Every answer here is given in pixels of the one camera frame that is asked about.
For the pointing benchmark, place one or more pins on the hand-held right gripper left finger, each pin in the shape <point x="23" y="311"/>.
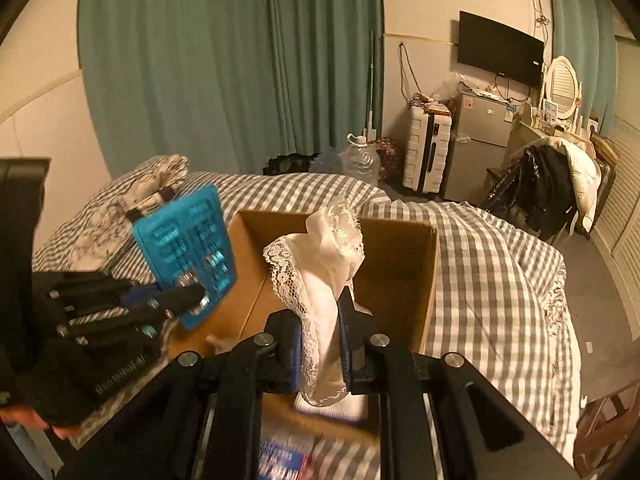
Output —
<point x="294" y="355"/>

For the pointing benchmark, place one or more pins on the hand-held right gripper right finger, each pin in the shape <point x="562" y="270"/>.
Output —
<point x="346" y="345"/>

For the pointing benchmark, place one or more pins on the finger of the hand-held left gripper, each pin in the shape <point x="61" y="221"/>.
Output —
<point x="110" y="360"/>
<point x="145" y="300"/>

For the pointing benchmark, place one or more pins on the blue plastic tray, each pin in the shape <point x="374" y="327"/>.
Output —
<point x="170" y="240"/>

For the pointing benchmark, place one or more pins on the white lace cloth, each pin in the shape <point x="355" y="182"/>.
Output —
<point x="320" y="270"/>

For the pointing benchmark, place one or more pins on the brown cardboard box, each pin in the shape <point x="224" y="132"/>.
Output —
<point x="395" y="270"/>

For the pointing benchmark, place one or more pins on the person's left hand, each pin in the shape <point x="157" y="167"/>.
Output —
<point x="35" y="419"/>

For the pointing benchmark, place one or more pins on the blue printed packet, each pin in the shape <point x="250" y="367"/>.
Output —
<point x="285" y="457"/>

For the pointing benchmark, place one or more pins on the grey floral patterned pillow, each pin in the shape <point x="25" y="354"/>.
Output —
<point x="150" y="180"/>

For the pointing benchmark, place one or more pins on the grey checked blanket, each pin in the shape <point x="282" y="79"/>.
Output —
<point x="490" y="285"/>

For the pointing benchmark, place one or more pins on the large clear water bottle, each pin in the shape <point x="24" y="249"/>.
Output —
<point x="361" y="162"/>

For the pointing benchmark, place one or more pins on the black bag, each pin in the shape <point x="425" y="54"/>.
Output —
<point x="290" y="164"/>

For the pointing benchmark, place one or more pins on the dark patterned bag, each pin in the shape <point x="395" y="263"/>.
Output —
<point x="387" y="157"/>

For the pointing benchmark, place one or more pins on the white suitcase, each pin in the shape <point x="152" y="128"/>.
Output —
<point x="425" y="152"/>

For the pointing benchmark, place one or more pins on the wide green curtain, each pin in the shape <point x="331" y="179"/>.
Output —
<point x="200" y="60"/>

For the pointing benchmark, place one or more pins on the black jacket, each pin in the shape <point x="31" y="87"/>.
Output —
<point x="540" y="185"/>

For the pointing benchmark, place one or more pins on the silver fridge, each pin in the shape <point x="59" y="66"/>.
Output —
<point x="477" y="130"/>

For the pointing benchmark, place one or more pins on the white pole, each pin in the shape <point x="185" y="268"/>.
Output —
<point x="371" y="85"/>

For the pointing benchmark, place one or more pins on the wooden chair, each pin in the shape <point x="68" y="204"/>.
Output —
<point x="607" y="430"/>

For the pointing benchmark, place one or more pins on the cream dressing table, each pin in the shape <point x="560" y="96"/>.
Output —
<point x="522" y="132"/>

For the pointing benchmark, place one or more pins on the clear plastic bag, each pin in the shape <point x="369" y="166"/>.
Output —
<point x="450" y="87"/>

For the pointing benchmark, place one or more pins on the white padded jacket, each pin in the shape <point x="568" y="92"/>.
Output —
<point x="585" y="175"/>

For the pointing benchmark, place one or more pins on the louvered wardrobe door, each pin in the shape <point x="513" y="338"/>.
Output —
<point x="620" y="220"/>

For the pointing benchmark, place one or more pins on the white oval mirror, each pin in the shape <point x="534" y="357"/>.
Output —
<point x="564" y="87"/>

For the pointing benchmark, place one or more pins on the narrow green curtain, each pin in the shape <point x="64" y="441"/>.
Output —
<point x="575" y="25"/>

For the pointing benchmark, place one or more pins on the black wall television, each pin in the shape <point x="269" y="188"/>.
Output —
<point x="500" y="47"/>

